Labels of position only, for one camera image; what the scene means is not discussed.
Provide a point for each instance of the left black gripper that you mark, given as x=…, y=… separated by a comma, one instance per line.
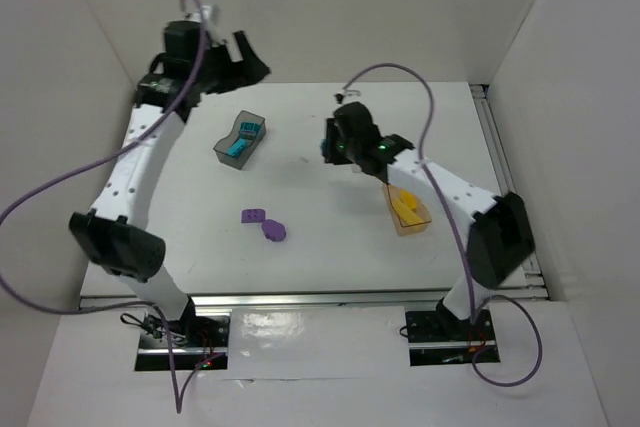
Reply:
x=232, y=67

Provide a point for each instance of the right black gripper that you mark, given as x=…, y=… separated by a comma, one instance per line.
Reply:
x=331, y=142

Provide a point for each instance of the small teal lego cube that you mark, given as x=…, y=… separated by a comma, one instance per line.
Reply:
x=324, y=148

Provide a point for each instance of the teal rounded lego brick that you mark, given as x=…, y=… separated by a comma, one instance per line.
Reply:
x=249, y=130

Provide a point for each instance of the small yellow lego brick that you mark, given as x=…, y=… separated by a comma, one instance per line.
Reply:
x=408, y=199

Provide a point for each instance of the long yellow lego plate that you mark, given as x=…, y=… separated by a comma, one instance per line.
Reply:
x=407, y=215

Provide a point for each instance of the teal rectangular lego brick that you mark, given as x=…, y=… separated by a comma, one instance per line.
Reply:
x=238, y=147

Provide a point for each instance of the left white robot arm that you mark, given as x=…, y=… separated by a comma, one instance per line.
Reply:
x=113, y=232

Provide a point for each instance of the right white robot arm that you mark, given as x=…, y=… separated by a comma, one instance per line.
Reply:
x=492, y=231

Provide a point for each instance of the dark smoky plastic container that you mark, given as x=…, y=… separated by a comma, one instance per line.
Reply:
x=224, y=143

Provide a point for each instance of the orange tinted plastic container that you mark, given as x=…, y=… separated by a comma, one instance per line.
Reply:
x=390, y=194

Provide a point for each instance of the purple oval lego brick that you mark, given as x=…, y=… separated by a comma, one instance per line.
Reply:
x=273, y=230

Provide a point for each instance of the purple rounded lego brick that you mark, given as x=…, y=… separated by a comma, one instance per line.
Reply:
x=253, y=215

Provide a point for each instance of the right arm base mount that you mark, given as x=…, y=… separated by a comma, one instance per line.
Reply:
x=436, y=338

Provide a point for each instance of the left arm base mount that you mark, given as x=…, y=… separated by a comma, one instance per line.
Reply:
x=206, y=345

